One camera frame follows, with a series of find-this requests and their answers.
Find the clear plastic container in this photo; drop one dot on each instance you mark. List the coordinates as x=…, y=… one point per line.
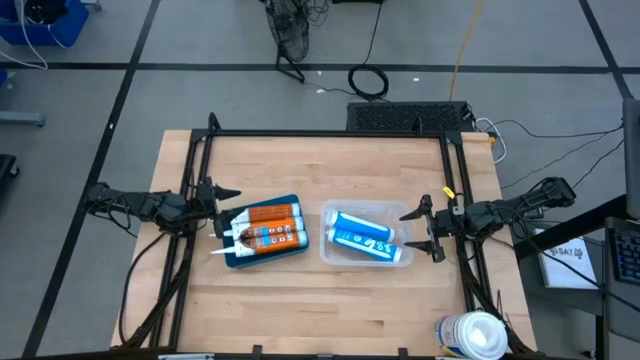
x=370, y=205

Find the Lysol wipes canister white lid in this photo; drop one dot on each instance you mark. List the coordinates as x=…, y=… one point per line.
x=475, y=336

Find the white paper booklet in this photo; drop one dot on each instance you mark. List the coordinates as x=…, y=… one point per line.
x=565, y=265

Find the black perforated computer case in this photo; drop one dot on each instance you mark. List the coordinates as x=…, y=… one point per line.
x=405, y=116

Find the teal plastic tray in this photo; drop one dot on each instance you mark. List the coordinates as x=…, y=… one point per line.
x=300, y=255

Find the black side desk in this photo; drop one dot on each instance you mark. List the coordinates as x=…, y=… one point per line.
x=615, y=310

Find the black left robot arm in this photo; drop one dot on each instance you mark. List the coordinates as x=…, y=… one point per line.
x=145, y=205

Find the black keyboard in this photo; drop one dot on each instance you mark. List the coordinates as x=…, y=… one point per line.
x=627, y=255

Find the black floor fan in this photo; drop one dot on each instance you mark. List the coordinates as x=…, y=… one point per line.
x=290, y=30

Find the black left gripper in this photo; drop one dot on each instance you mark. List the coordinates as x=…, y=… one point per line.
x=207, y=207

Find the grey cart foot bar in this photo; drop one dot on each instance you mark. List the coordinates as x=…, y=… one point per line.
x=20, y=118

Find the blue plastic bin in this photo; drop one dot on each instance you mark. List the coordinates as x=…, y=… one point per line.
x=65, y=30

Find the grey monitor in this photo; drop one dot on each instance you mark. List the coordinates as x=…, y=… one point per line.
x=632, y=155

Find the orange sealant tube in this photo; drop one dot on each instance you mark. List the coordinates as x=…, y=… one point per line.
x=272, y=212
x=280, y=228
x=275, y=243

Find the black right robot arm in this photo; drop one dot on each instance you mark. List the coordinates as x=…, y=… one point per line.
x=520, y=207

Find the black metal table frame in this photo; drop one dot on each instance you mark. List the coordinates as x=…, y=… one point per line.
x=325, y=133

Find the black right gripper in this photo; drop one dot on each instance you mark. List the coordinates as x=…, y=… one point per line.
x=450, y=222

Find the blue silicone tube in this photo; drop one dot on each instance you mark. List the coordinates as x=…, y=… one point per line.
x=362, y=225
x=365, y=245

